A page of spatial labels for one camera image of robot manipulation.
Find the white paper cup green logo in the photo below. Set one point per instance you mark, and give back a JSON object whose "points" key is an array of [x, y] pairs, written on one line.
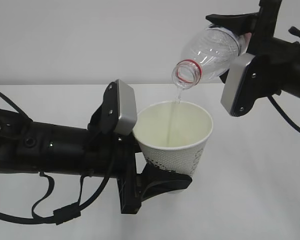
{"points": [[172, 135]]}

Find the clear plastic water bottle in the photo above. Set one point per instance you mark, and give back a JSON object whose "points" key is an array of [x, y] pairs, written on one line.
{"points": [[208, 55]]}

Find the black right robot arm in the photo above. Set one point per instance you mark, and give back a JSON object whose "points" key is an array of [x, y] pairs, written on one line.
{"points": [[269, 66]]}

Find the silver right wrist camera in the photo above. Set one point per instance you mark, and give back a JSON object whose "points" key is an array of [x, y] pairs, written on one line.
{"points": [[242, 86]]}

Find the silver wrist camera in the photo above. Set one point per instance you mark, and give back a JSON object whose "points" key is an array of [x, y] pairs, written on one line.
{"points": [[117, 112], [242, 86]]}

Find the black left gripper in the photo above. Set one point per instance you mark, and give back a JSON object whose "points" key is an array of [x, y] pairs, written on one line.
{"points": [[135, 188]]}

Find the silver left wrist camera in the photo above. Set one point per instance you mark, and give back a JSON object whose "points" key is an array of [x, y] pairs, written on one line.
{"points": [[117, 112]]}

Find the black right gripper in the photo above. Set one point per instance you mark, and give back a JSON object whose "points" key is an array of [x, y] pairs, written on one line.
{"points": [[261, 24]]}

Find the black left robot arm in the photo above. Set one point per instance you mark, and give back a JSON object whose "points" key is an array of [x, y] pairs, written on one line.
{"points": [[34, 147]]}

